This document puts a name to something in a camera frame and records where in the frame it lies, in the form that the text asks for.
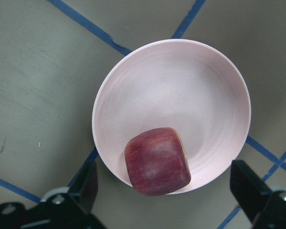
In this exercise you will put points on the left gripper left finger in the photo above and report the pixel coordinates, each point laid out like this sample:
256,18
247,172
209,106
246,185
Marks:
68,208

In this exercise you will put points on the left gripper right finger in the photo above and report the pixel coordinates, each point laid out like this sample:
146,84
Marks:
265,208

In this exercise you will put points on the red apple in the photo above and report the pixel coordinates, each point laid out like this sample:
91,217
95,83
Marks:
156,162

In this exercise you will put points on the pink plate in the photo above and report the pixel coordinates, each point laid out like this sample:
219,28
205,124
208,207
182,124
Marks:
177,83

